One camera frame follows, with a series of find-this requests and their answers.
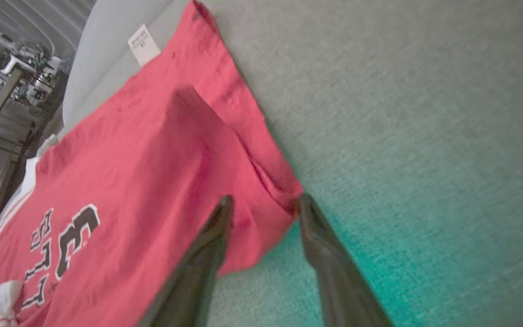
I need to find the long grey sofa seat cushion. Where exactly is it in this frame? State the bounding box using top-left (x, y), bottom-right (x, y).
top-left (62, 0), bottom-right (189, 130)

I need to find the white black wheeled robot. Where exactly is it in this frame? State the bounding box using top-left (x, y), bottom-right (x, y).
top-left (0, 14), bottom-right (71, 107)

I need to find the red jersey with white trim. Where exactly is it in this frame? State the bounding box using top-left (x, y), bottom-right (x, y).
top-left (0, 0), bottom-right (305, 327)

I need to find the light grey sheer curtain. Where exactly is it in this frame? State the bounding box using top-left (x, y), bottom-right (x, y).
top-left (0, 0), bottom-right (96, 59)

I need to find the wide grey sofa seat cushion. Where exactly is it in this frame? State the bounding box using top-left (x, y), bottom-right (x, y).
top-left (207, 0), bottom-right (523, 327)

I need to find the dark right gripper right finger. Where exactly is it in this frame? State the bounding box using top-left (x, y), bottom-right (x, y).
top-left (297, 193), bottom-right (394, 327)

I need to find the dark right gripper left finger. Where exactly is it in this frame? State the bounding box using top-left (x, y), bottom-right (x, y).
top-left (139, 195), bottom-right (235, 327)

